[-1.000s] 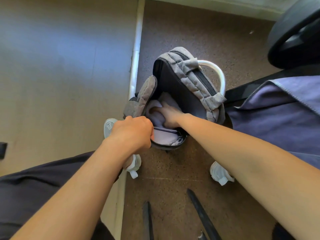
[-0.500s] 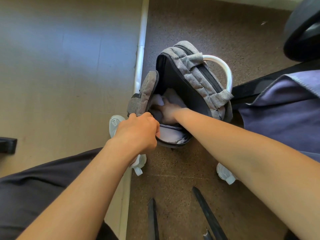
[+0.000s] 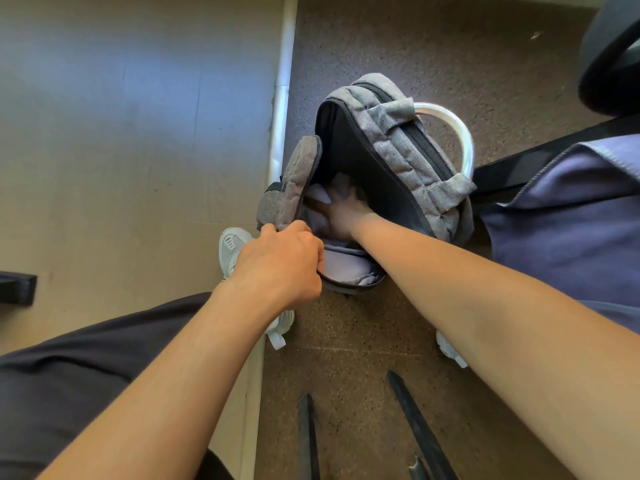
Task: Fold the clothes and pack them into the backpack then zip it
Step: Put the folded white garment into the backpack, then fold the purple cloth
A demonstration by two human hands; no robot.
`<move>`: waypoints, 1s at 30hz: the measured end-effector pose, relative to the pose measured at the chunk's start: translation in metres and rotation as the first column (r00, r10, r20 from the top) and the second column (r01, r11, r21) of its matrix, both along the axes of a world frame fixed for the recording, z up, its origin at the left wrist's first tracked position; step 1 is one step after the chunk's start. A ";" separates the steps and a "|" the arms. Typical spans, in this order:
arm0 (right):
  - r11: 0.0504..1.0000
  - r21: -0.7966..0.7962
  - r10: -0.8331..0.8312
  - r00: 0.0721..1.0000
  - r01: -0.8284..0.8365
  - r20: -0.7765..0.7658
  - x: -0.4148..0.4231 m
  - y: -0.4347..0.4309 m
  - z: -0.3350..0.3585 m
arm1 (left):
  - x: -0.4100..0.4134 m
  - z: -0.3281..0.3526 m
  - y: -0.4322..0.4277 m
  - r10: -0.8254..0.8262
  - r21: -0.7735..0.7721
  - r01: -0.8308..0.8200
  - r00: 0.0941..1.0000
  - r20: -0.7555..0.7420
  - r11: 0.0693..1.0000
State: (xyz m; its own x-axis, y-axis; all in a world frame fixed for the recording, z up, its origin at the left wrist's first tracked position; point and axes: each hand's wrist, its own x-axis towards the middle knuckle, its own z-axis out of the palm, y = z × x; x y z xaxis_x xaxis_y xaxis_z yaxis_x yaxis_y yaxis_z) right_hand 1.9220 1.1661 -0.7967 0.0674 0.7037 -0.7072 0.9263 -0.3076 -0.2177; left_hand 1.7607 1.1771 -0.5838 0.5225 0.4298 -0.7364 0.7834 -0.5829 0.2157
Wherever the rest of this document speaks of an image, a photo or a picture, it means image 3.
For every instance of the person's right hand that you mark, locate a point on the person's right hand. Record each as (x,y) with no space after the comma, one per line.
(350,214)

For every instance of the person's left hand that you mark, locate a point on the person's left hand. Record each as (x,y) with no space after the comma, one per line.
(280,264)

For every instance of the pale lavender towel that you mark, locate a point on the pale lavender towel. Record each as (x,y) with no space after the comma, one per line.
(320,194)

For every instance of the grey backpack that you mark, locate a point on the grey backpack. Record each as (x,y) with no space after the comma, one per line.
(400,144)

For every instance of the violet blue towel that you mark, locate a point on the violet blue towel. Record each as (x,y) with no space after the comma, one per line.
(575,234)

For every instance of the person's right forearm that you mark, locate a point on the person's right forearm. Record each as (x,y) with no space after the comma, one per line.
(500,319)

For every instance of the person's left forearm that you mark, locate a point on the person's left forearm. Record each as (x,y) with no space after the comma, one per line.
(150,394)

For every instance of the white left shoe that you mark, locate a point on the white left shoe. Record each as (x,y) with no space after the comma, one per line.
(232,244)

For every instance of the white shoe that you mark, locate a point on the white shoe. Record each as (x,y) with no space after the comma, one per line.
(232,244)
(450,352)

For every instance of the pale floor divider strip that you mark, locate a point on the pale floor divider strip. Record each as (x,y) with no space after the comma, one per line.
(282,94)

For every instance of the white right shoe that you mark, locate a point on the white right shoe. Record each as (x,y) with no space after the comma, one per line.
(450,352)

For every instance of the yellow black squat rack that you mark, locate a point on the yellow black squat rack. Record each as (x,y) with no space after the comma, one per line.
(17,288)

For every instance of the black weight plate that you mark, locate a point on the black weight plate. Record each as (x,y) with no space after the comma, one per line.
(610,59)

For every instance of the black weight machine frame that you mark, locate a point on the black weight machine frame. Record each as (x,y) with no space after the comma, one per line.
(525,169)

